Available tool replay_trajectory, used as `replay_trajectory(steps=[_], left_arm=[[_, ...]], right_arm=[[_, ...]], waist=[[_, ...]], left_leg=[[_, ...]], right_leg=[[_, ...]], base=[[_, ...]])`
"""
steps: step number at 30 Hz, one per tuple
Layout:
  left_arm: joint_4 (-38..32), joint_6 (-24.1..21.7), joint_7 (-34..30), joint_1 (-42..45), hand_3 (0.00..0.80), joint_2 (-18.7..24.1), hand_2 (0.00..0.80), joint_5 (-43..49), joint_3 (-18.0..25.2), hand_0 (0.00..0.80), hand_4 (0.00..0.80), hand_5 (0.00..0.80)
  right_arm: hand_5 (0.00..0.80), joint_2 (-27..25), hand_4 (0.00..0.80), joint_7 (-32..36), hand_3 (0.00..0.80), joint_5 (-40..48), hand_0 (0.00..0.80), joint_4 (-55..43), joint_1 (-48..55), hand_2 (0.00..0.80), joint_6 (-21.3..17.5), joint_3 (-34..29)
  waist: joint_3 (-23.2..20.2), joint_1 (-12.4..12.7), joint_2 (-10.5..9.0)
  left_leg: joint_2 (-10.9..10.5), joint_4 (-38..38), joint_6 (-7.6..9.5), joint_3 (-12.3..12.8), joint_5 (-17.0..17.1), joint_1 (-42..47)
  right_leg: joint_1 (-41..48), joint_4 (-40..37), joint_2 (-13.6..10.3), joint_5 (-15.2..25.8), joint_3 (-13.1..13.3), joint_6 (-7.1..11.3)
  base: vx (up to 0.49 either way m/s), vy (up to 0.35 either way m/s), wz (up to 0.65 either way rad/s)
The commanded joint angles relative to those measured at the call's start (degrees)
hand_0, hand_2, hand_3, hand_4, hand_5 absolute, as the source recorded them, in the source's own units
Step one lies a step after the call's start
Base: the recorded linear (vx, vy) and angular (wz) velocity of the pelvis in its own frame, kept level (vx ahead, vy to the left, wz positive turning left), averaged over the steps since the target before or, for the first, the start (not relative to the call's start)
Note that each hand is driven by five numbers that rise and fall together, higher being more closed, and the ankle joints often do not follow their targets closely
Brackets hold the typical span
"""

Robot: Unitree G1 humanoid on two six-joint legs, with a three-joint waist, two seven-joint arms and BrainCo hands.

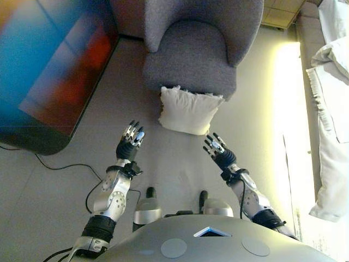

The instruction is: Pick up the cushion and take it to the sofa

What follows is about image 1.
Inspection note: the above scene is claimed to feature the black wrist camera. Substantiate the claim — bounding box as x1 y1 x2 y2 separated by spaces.
220 166 238 183
124 160 144 178

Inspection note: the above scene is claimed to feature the silver robot leg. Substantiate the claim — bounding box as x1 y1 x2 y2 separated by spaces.
198 190 234 218
133 187 164 233

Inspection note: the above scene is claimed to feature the silver right robot leg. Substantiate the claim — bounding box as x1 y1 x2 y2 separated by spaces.
198 190 234 218

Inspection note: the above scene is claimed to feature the grey robot torso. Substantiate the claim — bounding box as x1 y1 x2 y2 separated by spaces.
103 214 338 262

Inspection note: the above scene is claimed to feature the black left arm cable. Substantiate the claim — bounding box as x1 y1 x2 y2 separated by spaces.
85 180 104 214

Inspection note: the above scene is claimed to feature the white bed sheet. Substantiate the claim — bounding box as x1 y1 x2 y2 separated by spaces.
318 0 349 44

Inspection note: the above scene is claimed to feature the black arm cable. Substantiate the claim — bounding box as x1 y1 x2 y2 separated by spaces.
85 180 104 214
238 174 246 219

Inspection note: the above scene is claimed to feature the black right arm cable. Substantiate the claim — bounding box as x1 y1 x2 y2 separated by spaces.
238 174 246 219

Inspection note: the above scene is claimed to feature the white folded duvet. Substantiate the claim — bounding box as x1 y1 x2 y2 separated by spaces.
311 37 349 81

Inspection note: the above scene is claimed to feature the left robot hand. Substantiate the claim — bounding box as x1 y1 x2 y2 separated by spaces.
116 120 146 164

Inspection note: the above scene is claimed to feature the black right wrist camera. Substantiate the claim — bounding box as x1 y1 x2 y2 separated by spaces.
220 166 238 183

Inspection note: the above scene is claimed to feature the grey upholstered bed frame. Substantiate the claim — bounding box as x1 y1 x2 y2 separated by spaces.
296 0 327 192

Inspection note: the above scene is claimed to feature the white fringed cushion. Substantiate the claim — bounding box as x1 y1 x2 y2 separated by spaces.
158 85 226 136

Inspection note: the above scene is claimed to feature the grey fabric armchair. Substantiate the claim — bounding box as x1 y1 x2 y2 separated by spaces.
142 0 265 102

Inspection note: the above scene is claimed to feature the light wooden nightstand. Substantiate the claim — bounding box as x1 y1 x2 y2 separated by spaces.
261 0 306 30

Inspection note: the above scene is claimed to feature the silver left robot leg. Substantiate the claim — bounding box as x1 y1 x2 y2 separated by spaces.
133 187 164 233

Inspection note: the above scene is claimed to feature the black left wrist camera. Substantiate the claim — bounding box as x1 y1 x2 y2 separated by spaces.
124 160 144 178

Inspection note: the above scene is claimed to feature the thin black floor cable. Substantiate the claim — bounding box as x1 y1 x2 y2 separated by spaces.
0 144 142 204

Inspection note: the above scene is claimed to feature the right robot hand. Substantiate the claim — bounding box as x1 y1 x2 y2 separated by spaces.
202 132 237 170

